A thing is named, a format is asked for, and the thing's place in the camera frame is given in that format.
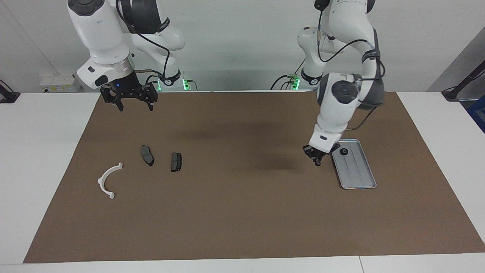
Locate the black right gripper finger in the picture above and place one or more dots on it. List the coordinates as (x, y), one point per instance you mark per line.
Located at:
(120, 105)
(150, 105)

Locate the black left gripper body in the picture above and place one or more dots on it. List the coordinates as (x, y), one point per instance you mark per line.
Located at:
(316, 151)

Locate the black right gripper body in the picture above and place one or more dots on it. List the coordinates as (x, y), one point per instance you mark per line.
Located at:
(127, 89)

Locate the black bearing gear silver centre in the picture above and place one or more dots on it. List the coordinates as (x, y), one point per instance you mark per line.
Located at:
(343, 152)

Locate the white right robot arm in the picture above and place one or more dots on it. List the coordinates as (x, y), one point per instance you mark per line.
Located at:
(102, 38)

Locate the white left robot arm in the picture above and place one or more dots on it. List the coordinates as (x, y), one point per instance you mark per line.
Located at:
(341, 110)

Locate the silver metal tray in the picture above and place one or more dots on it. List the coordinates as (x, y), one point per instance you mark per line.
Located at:
(358, 172)

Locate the dark elongated brake pad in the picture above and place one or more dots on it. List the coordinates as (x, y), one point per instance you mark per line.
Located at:
(147, 154)

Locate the dark rectangular brake pad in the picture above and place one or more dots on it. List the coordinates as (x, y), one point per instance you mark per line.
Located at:
(176, 162)

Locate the white power box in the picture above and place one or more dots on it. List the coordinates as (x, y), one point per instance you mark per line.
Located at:
(60, 82)

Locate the brown table mat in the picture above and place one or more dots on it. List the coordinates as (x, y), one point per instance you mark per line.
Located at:
(227, 212)

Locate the black stand foot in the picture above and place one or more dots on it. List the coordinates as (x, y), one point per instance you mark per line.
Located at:
(9, 98)

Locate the black stand with pole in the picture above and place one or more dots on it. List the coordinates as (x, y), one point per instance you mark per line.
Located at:
(454, 93)

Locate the white semicircular bracket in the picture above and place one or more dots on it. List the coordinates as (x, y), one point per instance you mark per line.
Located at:
(100, 182)

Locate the blue frame object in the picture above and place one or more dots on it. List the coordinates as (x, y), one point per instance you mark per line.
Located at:
(478, 113)

